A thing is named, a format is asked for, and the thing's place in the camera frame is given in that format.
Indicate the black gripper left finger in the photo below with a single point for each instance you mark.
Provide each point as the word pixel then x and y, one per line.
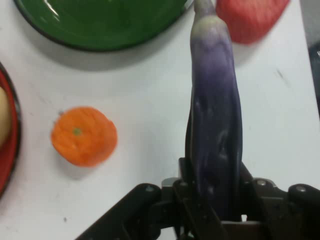
pixel 185 200

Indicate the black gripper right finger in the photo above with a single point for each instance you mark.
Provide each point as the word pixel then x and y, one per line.
pixel 280 212

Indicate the purple toy eggplant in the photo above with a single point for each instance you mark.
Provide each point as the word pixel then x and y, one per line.
pixel 215 100

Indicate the orange toy tangerine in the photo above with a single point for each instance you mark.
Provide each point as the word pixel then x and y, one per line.
pixel 83 136

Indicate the black object on floor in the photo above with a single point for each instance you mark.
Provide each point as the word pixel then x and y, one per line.
pixel 315 62

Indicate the red plate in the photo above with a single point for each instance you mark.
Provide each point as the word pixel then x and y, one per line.
pixel 10 155

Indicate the red toy apple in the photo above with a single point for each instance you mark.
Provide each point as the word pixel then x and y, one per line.
pixel 250 20

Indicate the green plate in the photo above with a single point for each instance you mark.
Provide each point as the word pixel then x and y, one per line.
pixel 105 22

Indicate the yellow toy potato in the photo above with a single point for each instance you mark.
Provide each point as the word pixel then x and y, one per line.
pixel 3 117

